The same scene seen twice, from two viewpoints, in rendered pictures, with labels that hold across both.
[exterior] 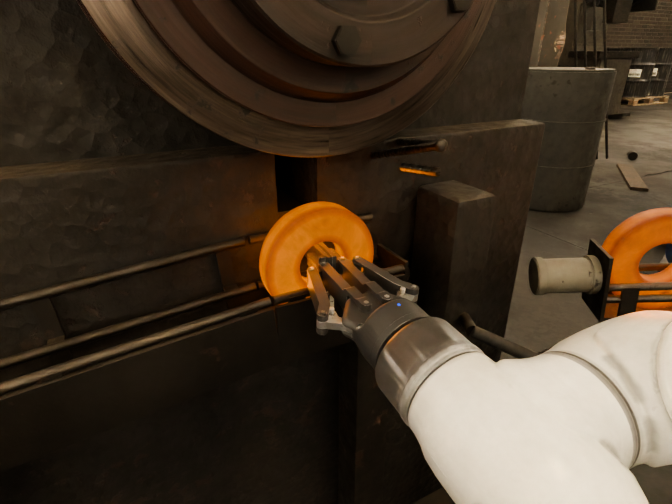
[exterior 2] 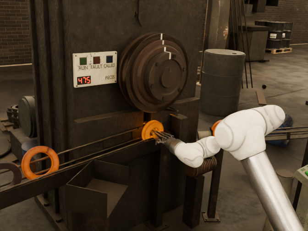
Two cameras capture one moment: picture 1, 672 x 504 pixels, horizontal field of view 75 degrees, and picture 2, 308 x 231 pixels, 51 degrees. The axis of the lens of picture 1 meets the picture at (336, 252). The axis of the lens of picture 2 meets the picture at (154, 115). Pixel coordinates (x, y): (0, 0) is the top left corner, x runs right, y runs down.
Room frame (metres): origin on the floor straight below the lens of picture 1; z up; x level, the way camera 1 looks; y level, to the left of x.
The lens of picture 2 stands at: (-1.34, 0.40, 1.52)
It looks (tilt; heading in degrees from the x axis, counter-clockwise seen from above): 20 degrees down; 349
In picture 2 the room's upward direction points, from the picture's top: 3 degrees clockwise
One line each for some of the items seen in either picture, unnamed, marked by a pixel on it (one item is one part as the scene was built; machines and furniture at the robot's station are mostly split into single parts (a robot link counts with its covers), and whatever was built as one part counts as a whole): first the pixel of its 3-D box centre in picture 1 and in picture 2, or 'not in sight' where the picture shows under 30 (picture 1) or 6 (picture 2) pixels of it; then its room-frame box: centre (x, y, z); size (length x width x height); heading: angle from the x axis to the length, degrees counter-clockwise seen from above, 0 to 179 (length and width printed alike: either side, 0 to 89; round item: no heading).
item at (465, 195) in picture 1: (446, 259); (178, 132); (0.64, -0.18, 0.68); 0.11 x 0.08 x 0.24; 27
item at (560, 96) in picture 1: (551, 137); (221, 81); (3.06, -1.48, 0.45); 0.59 x 0.59 x 0.89
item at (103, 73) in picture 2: not in sight; (96, 68); (0.46, 0.37, 1.15); 0.26 x 0.02 x 0.18; 117
